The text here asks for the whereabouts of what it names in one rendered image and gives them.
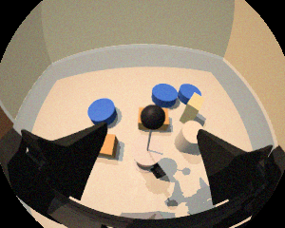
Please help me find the blue short cylinder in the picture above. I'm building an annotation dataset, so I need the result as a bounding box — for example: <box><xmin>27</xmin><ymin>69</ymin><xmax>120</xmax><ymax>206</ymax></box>
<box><xmin>177</xmin><ymin>84</ymin><xmax>200</xmax><ymax>105</ymax></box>
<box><xmin>88</xmin><ymin>98</ymin><xmax>117</xmax><ymax>125</ymax></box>
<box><xmin>151</xmin><ymin>84</ymin><xmax>178</xmax><ymax>107</ymax></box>

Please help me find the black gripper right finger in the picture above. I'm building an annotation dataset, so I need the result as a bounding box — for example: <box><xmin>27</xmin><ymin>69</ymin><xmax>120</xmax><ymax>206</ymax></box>
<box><xmin>196</xmin><ymin>129</ymin><xmax>273</xmax><ymax>205</ymax></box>

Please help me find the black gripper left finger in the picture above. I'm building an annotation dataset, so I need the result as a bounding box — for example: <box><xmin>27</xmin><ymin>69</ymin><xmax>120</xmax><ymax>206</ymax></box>
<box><xmin>21</xmin><ymin>122</ymin><xmax>108</xmax><ymax>201</ymax></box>

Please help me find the cream cylinder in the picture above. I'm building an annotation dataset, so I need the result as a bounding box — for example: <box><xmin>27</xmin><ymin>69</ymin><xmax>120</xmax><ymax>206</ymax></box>
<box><xmin>174</xmin><ymin>121</ymin><xmax>203</xmax><ymax>153</ymax></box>

